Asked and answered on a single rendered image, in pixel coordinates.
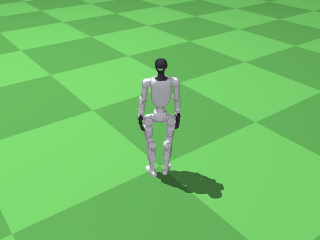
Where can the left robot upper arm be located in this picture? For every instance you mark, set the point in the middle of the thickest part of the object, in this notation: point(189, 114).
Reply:
point(144, 89)

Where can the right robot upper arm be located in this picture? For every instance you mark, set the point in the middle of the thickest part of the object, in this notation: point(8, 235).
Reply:
point(176, 88)

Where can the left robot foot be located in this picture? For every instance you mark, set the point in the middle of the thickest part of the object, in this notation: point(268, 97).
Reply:
point(153, 172)

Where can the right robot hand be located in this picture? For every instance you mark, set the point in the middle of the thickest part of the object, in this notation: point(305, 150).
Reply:
point(177, 120)

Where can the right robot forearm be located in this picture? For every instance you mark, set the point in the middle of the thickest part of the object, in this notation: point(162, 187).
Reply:
point(177, 106)

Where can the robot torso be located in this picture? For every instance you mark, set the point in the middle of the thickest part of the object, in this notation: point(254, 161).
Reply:
point(160, 92)

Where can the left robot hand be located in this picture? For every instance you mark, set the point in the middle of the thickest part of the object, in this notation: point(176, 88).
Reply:
point(140, 122)

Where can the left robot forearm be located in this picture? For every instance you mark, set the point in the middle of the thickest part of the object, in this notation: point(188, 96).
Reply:
point(141, 108)

